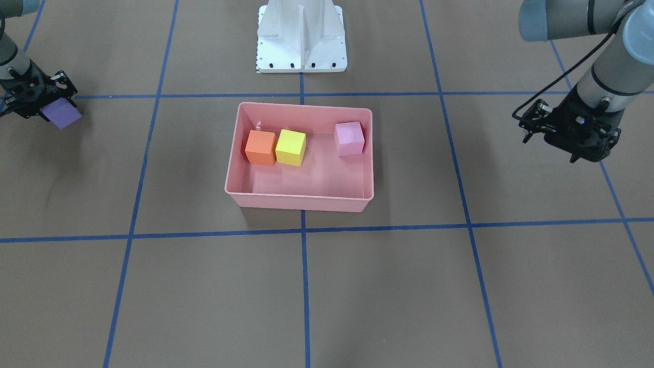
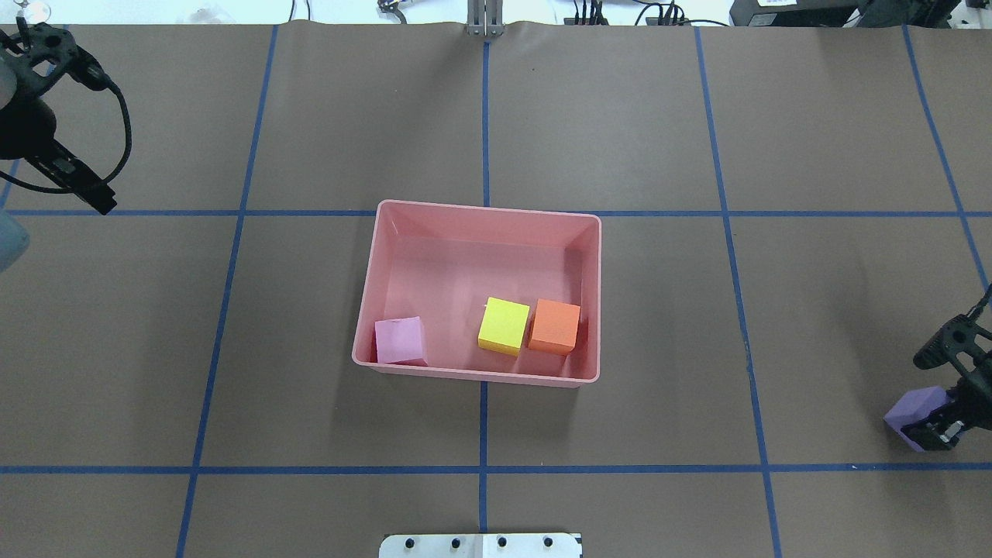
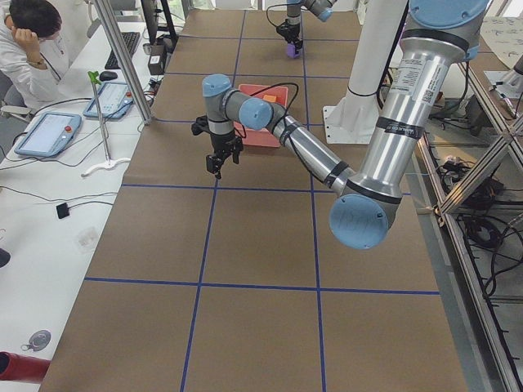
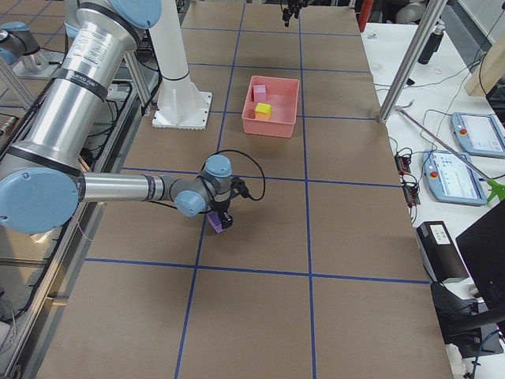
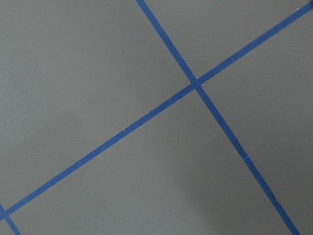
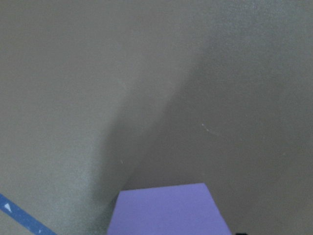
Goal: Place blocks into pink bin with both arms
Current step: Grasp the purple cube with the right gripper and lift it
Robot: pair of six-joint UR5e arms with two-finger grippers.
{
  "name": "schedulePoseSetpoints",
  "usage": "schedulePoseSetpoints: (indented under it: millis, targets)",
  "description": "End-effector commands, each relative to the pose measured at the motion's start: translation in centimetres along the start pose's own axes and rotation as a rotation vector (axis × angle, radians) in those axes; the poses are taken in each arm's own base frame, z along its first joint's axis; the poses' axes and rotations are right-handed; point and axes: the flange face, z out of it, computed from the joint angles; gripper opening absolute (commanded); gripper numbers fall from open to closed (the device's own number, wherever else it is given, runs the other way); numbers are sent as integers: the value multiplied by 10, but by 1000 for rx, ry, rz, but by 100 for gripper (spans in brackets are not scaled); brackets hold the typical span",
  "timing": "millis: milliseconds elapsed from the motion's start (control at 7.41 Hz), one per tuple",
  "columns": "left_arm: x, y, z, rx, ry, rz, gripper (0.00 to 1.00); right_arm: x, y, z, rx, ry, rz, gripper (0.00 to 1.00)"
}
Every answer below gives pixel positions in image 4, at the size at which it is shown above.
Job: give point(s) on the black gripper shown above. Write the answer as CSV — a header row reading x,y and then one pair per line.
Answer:
x,y
289,13
219,207

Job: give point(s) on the black box with label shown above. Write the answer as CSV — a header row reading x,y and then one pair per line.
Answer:
x,y
440,256

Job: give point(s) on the black bottle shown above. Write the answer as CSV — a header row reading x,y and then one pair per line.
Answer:
x,y
432,44

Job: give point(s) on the far blue teach pendant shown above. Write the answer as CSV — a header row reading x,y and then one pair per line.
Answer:
x,y
478,134

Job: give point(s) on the light pink foam block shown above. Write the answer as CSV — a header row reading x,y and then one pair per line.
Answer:
x,y
259,93

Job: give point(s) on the black monitor stand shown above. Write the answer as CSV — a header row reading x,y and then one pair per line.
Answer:
x,y
467,323

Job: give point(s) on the metal rod green tip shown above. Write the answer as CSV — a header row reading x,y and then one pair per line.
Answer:
x,y
497,189

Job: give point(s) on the near blue teach pendant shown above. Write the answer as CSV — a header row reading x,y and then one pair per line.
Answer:
x,y
449,180

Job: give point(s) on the blue teach pendant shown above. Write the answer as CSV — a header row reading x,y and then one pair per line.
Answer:
x,y
478,134
449,180

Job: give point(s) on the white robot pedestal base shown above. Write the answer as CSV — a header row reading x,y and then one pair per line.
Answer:
x,y
180,104

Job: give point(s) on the pink plastic bin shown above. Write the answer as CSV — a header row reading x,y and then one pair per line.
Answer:
x,y
282,94

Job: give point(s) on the small red circuit board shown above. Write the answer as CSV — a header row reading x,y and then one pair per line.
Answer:
x,y
403,164

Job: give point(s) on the orange foam block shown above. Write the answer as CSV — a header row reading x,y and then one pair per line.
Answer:
x,y
262,116

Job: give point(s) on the dark purple foam block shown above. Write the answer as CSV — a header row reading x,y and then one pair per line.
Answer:
x,y
215,222

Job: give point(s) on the wooden board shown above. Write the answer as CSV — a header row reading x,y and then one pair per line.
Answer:
x,y
489,72

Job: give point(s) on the black monitor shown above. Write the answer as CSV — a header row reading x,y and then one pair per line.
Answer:
x,y
482,248

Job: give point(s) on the yellow foam block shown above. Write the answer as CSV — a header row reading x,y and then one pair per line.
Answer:
x,y
263,108

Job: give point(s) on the aluminium frame post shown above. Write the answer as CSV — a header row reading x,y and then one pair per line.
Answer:
x,y
417,43

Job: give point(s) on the aluminium side rail frame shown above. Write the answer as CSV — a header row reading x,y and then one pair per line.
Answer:
x,y
39,270

